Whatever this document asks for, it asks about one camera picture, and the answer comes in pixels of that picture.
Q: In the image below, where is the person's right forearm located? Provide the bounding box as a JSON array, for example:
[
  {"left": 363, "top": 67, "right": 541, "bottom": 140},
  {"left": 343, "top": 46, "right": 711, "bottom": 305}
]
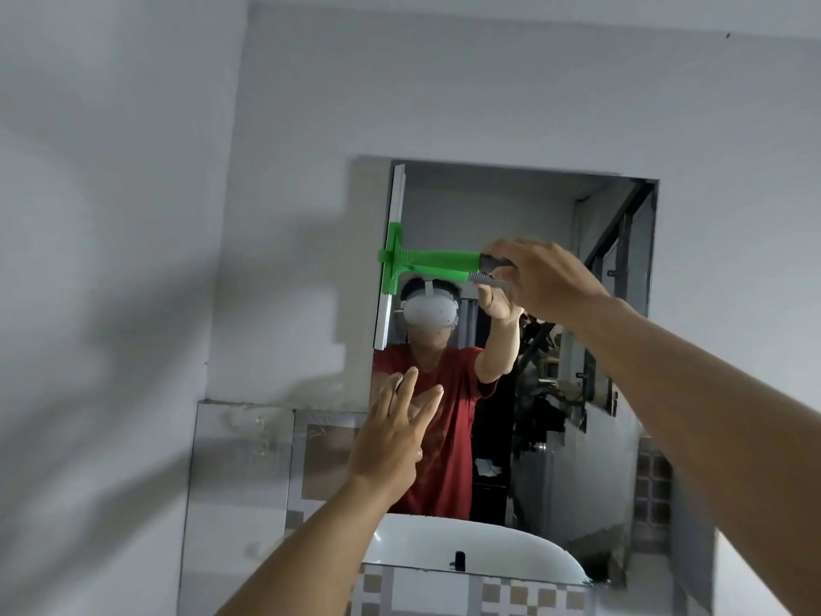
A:
[{"left": 564, "top": 295, "right": 821, "bottom": 616}]

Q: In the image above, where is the person's right hand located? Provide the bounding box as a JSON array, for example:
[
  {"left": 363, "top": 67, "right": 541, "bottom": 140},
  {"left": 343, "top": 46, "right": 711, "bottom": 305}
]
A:
[{"left": 478, "top": 237, "right": 611, "bottom": 328}]

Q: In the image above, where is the person's left hand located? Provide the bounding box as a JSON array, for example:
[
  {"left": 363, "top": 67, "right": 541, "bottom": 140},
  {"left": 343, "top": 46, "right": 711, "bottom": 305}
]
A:
[{"left": 345, "top": 367, "right": 445, "bottom": 509}]

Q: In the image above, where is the person's left forearm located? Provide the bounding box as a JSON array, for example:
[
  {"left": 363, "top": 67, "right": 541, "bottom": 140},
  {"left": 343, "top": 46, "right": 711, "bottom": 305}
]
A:
[{"left": 215, "top": 476, "right": 400, "bottom": 616}]

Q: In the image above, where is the green window squeegee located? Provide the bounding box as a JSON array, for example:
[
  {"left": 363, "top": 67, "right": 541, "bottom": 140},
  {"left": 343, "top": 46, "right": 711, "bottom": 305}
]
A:
[{"left": 372, "top": 163, "right": 515, "bottom": 352}]

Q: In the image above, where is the wall mirror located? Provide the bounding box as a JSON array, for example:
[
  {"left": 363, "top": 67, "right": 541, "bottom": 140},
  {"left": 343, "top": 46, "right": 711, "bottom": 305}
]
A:
[{"left": 349, "top": 157, "right": 659, "bottom": 592}]

